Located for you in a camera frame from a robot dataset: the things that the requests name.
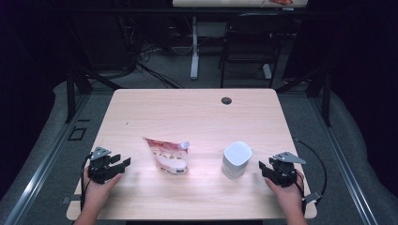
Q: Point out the person's left hand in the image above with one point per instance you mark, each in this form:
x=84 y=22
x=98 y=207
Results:
x=95 y=197

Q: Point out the black floor socket frame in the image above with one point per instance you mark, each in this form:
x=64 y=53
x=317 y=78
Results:
x=77 y=133

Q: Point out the person's right hand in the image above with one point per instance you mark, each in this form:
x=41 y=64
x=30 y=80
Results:
x=291 y=198

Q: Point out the orange item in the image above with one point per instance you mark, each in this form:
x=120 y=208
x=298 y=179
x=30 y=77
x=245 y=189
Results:
x=281 y=2

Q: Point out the white container with lid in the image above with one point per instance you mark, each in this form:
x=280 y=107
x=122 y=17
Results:
x=236 y=157

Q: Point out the white pouch cap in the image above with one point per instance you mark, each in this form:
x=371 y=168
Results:
x=185 y=145

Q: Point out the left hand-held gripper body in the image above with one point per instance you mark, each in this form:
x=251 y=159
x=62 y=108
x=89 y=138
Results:
x=100 y=170

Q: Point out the black metal stand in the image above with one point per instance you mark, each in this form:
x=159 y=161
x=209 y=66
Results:
x=70 y=93
x=326 y=100

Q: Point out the light wooden desk top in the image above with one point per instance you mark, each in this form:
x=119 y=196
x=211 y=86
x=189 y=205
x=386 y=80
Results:
x=219 y=3

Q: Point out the grey box under desk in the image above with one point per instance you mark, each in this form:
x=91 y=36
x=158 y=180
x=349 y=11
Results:
x=212 y=29

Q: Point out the aluminium floor rail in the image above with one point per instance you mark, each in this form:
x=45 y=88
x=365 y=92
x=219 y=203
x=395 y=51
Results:
x=40 y=168
x=344 y=168

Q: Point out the grey table clamp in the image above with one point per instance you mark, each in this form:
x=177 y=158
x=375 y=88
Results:
x=72 y=199
x=313 y=197

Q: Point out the pink refill pouch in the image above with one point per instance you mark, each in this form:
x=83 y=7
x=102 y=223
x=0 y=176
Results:
x=167 y=157

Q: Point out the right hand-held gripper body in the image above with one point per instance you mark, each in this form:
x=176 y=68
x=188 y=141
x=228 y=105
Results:
x=283 y=173

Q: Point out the black folding chair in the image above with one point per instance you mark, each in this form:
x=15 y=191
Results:
x=253 y=40

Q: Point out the black table grommet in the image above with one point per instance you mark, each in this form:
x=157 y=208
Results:
x=226 y=100

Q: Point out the white desk leg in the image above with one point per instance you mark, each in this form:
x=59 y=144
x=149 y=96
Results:
x=267 y=71
x=195 y=56

